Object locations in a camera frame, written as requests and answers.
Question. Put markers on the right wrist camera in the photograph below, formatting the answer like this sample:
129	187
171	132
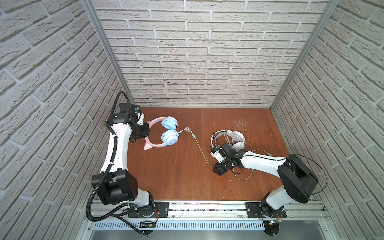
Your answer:
215	153

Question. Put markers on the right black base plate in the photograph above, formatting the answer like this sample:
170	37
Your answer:
262	210

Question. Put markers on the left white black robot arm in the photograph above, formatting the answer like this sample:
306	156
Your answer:
120	186

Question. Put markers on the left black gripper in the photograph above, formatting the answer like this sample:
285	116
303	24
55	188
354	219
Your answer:
147	132

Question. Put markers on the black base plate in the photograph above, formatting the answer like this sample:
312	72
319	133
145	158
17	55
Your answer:
151	211
262	210

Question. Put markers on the white perforated vent strip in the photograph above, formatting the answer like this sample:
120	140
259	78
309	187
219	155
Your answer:
189	225

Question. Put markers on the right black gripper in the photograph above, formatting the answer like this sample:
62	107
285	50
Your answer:
218	169

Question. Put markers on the aluminium mounting rail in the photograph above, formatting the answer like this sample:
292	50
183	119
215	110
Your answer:
238	211

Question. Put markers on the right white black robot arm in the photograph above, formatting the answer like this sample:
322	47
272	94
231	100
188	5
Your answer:
298	180

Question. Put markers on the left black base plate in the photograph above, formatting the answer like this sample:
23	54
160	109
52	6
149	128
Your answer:
151	211

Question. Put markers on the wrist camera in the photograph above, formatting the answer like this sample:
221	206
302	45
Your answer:
215	153
140	117

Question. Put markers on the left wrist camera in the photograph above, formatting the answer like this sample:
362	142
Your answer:
140	117

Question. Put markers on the white over-ear headphones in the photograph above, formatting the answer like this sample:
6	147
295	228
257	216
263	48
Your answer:
233	138

